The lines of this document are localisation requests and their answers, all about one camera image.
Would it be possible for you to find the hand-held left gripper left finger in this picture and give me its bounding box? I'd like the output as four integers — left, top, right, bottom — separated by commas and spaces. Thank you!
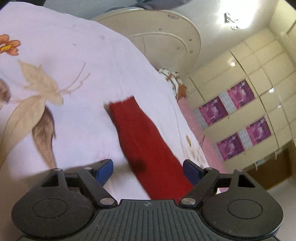
40, 159, 119, 208

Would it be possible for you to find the grey curtain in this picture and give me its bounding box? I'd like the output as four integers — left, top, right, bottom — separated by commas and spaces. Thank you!
104, 0, 192, 11

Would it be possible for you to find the cream round headboard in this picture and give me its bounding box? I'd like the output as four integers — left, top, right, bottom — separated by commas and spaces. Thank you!
89, 7, 201, 75

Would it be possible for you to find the pink bed sheet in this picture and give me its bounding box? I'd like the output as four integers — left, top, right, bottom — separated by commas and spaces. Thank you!
178, 97, 230, 194

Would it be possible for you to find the floral patterned pillow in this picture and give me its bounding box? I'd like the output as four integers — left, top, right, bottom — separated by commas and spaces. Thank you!
157, 68, 185, 100

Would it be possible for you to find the red knitted garment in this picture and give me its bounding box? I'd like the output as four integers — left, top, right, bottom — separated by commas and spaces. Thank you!
104, 95, 195, 200

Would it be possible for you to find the metal wall ornament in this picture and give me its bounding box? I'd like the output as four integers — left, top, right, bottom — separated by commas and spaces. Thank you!
223, 13, 246, 30

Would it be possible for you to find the purple wall poster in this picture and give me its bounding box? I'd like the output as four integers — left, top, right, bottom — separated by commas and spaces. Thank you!
227, 79, 255, 107
216, 133, 245, 161
245, 117, 271, 146
198, 97, 229, 127

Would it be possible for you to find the white floral blanket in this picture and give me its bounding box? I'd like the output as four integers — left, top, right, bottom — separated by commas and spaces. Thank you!
0, 0, 211, 235

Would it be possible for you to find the cream wardrobe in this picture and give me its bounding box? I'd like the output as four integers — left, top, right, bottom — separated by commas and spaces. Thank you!
185, 0, 296, 193

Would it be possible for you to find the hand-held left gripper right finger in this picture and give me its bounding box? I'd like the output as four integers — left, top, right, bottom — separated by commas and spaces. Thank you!
178, 159, 255, 208

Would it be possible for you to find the orange cushion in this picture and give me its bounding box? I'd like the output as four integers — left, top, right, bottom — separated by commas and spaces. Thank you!
178, 83, 188, 99

